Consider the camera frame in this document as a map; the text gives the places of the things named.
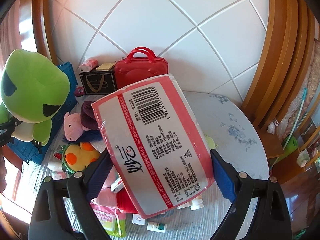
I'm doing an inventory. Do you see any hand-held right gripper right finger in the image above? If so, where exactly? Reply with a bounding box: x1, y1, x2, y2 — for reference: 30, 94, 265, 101
210, 149, 293, 240

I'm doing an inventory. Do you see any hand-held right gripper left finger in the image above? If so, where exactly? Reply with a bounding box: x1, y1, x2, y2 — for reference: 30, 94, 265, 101
28, 152, 118, 240

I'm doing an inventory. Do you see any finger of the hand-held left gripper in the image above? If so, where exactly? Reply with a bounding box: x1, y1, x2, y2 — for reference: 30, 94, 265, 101
32, 139, 42, 155
0, 120, 24, 148

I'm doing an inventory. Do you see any yellow duck plush frog hat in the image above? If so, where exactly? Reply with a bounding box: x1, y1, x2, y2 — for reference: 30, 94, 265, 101
61, 142, 102, 174

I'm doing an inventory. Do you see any pig plush teal outfit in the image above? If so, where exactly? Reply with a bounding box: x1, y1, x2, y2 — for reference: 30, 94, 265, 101
63, 112, 85, 142

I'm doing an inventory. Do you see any green frog plush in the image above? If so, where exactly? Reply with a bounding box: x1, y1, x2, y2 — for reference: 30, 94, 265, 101
0, 49, 70, 147

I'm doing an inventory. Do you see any green pink wet wipes packet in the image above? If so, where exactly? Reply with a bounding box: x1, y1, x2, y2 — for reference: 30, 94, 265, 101
90, 202, 128, 238

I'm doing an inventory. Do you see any blue plastic crate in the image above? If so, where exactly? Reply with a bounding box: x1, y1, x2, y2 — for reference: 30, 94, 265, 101
6, 63, 78, 166

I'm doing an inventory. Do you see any small white box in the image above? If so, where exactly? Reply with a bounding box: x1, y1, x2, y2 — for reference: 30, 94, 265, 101
110, 177, 124, 193

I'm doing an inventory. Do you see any red green packet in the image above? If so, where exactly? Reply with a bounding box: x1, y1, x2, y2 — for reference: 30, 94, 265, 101
51, 145, 66, 160

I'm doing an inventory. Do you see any white roll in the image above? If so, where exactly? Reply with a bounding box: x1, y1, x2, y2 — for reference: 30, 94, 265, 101
48, 160, 63, 172

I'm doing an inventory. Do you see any red fabric item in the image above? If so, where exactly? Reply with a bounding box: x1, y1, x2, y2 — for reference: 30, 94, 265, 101
116, 189, 140, 213

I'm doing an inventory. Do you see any small yellow-green toy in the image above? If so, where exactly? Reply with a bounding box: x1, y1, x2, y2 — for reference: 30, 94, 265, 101
204, 134, 217, 148

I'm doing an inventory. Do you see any dark purple cloth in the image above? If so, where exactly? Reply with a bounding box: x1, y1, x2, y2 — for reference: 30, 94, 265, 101
80, 101, 100, 132

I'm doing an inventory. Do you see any light blue floral bedsheet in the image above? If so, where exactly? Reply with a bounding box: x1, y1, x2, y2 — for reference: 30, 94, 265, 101
24, 91, 272, 240

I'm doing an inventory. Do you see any wooden nightstand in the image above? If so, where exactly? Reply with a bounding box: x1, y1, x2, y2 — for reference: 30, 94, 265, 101
267, 132, 285, 183

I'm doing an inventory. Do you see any green yoga mat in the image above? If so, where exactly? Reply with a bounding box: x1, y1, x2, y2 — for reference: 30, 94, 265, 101
282, 136, 299, 155

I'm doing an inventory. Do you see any white crumpled bag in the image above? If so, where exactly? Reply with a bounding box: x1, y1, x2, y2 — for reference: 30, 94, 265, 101
296, 149, 314, 167

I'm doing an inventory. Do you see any black gift box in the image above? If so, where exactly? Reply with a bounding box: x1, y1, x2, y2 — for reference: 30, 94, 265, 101
79, 70, 118, 95

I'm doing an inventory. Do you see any pink tissue box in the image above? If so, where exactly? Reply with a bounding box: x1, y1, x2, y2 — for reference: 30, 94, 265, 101
79, 58, 98, 72

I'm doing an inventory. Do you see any small yellow card box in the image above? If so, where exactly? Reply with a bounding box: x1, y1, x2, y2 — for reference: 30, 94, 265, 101
95, 63, 116, 72

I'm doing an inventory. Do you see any red handbag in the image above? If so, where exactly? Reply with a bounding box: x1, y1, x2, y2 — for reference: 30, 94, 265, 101
114, 47, 169, 90

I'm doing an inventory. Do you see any white padded headboard panel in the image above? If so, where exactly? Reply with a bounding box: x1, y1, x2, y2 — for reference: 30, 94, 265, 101
49, 0, 270, 98

